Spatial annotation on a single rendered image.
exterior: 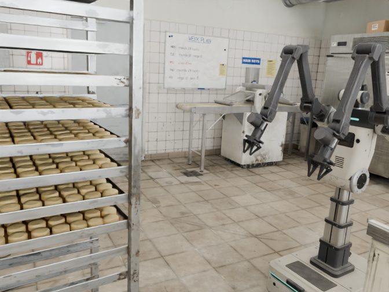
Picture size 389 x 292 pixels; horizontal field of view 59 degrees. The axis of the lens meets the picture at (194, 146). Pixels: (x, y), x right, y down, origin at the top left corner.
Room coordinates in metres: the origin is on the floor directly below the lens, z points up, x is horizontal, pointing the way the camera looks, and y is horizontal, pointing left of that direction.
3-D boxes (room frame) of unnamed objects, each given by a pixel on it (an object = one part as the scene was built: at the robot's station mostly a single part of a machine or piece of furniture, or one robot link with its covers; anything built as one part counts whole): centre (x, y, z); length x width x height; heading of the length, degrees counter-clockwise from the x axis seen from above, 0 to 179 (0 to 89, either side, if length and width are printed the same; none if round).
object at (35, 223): (0.96, 0.47, 0.96); 0.05 x 0.05 x 0.02
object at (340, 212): (1.98, -0.92, 0.53); 0.11 x 0.11 x 0.40; 33
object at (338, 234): (1.98, -0.92, 0.38); 0.13 x 0.13 x 0.40; 33
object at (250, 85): (5.38, -0.93, 1.23); 0.58 x 0.19 x 0.07; 28
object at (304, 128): (6.32, -2.22, 0.33); 0.54 x 0.53 x 0.66; 28
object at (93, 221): (1.00, 0.30, 0.96); 0.05 x 0.05 x 0.02
